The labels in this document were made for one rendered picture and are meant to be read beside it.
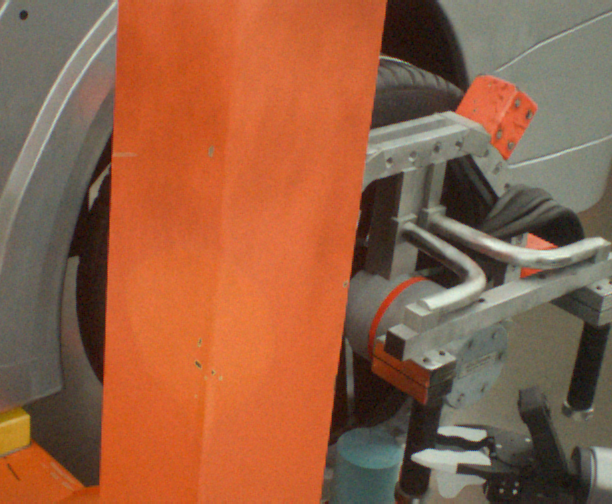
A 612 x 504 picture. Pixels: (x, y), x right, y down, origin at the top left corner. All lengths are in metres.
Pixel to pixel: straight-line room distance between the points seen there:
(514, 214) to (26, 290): 0.65
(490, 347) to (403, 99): 0.35
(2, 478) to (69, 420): 1.32
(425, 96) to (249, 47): 0.81
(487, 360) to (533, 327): 1.94
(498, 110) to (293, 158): 0.76
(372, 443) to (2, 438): 0.48
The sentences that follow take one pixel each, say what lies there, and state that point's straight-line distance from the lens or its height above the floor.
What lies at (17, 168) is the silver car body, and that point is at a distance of 1.55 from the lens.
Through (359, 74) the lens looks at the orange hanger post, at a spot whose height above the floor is 1.37.
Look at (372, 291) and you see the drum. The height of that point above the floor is 0.90.
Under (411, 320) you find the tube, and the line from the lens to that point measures 1.46.
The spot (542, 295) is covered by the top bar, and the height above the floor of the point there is 0.96.
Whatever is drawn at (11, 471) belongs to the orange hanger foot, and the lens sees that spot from 1.69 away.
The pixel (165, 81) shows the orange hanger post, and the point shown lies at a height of 1.35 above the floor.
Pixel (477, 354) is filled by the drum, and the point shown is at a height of 0.87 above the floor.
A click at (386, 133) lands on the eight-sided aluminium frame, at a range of 1.64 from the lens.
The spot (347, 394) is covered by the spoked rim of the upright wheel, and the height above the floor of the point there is 0.66.
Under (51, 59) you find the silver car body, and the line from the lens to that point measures 1.53.
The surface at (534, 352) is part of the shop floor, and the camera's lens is 3.50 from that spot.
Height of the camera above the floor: 1.68
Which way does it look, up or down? 26 degrees down
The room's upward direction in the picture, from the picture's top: 7 degrees clockwise
